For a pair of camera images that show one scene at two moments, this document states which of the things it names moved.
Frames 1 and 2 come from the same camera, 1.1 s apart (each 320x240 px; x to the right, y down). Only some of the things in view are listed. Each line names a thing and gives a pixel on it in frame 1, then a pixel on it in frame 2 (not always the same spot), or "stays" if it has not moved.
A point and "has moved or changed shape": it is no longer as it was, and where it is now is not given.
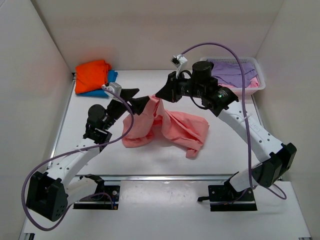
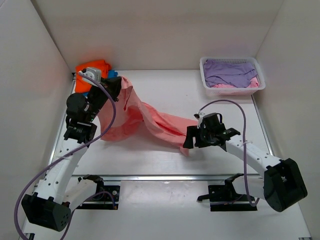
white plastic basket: [238, 91] stays
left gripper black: [139, 103] → [114, 83]
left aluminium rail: [62, 117] stays
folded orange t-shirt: [91, 76] stays
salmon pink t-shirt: [187, 132] has moved or changed shape
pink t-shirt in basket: [253, 83] stays
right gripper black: [169, 92] → [193, 131]
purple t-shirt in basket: [227, 72] stays
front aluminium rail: [164, 178] stays
